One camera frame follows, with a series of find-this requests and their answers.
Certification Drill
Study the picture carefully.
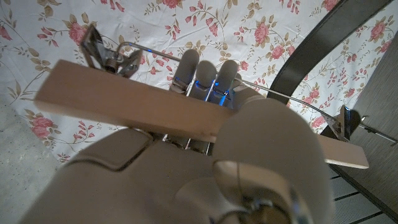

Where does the black leather belt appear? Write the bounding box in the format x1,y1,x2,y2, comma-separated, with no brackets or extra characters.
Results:
266,0,394,105

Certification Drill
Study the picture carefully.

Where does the wooden stick with metal clips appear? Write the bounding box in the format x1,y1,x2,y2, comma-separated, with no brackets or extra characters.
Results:
33,24,398,170

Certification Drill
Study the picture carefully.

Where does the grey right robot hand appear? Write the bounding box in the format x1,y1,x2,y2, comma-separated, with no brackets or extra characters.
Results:
18,49,335,224

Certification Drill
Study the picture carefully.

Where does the floral backdrop cloth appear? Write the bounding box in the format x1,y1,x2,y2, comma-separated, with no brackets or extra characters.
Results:
0,0,398,164

